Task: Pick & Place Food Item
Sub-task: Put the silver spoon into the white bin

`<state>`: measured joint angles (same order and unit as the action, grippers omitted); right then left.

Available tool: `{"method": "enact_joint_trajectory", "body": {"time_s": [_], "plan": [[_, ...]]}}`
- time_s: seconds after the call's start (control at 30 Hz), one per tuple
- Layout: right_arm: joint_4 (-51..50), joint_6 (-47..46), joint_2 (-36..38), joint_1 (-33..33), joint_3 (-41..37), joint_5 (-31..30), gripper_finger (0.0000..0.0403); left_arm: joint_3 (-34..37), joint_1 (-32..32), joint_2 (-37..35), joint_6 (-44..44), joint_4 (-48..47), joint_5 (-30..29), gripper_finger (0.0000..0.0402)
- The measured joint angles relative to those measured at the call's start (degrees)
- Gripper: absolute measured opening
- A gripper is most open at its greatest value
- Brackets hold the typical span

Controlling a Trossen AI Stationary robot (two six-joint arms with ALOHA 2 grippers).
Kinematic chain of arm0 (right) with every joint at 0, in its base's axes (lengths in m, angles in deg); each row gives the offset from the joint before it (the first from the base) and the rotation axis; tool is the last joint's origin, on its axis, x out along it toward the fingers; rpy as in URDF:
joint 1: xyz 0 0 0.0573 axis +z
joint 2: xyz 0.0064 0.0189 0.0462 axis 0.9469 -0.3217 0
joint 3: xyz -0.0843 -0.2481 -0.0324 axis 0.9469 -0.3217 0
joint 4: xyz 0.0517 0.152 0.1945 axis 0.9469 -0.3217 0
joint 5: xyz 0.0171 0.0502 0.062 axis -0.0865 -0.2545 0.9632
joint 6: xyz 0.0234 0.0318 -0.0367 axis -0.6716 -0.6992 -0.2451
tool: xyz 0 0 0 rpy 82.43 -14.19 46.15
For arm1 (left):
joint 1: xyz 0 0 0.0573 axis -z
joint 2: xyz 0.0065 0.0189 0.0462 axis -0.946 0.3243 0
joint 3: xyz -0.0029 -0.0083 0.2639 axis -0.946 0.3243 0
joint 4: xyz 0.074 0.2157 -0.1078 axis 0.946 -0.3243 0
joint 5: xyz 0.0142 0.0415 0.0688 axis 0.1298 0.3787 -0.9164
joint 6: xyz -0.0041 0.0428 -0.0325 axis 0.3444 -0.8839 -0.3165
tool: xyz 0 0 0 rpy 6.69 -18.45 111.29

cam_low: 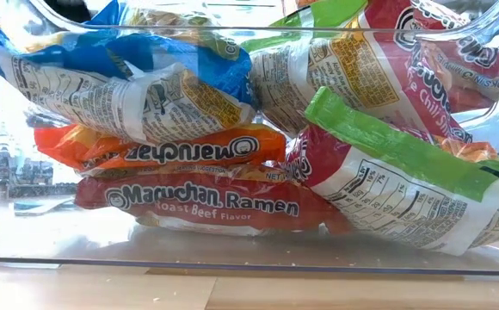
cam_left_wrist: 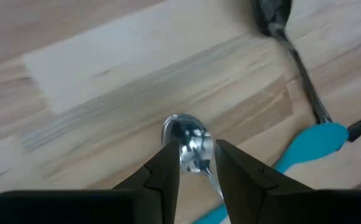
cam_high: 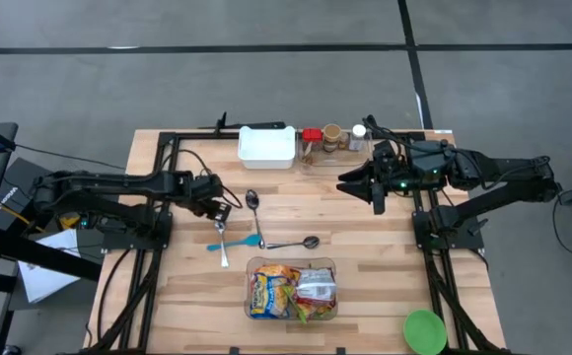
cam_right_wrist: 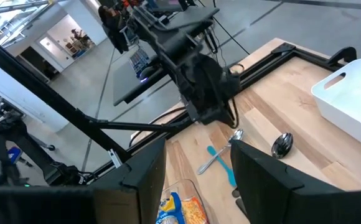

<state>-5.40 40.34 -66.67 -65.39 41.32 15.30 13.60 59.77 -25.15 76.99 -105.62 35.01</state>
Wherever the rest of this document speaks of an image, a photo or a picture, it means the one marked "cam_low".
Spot teal plastic spatula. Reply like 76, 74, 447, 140
13, 201, 44, 213

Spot orange ramen packet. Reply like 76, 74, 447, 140
33, 122, 288, 178

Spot blue ramen packet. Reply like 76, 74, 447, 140
0, 0, 259, 146

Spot lime chili ramen packet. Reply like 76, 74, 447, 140
240, 0, 474, 143
283, 85, 499, 257

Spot red Maruchan ramen packet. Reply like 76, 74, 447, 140
73, 165, 354, 238
408, 0, 499, 114

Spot clear plastic bin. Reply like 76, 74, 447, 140
0, 0, 499, 276

